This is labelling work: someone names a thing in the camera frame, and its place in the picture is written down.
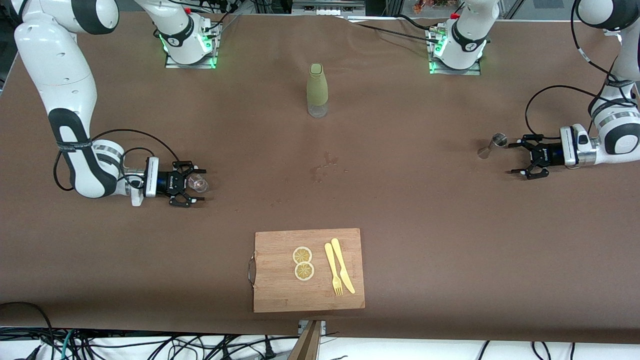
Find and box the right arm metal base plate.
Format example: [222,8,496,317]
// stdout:
[164,22,219,70]

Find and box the grey power strip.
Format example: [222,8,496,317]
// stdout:
[292,0,366,16]

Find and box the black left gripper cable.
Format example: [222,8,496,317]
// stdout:
[524,84,623,143]

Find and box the clear glass beaker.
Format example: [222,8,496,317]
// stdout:
[187,173,210,194]

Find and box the yellow plastic fork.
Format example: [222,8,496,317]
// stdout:
[324,243,344,297]

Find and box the steel double jigger cup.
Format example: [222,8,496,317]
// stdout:
[477,132,509,160]

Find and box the black base power cable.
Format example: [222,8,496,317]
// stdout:
[345,14,443,46]

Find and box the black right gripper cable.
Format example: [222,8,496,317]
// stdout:
[52,129,182,193]

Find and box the green sleeved glass bottle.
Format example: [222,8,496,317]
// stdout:
[306,63,329,119]

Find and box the teal cable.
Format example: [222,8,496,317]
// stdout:
[60,330,76,360]

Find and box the wooden post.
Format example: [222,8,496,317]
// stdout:
[287,320,323,360]

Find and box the wooden cutting board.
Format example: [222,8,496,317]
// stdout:
[247,228,366,313]

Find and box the yellow plastic knife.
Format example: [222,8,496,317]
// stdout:
[331,238,356,295]

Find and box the brown table cover sheet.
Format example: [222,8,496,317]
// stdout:
[0,9,640,345]

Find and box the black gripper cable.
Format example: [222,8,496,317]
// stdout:
[524,84,623,143]
[52,129,182,193]

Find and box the thick black cable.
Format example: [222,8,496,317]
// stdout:
[0,301,56,360]

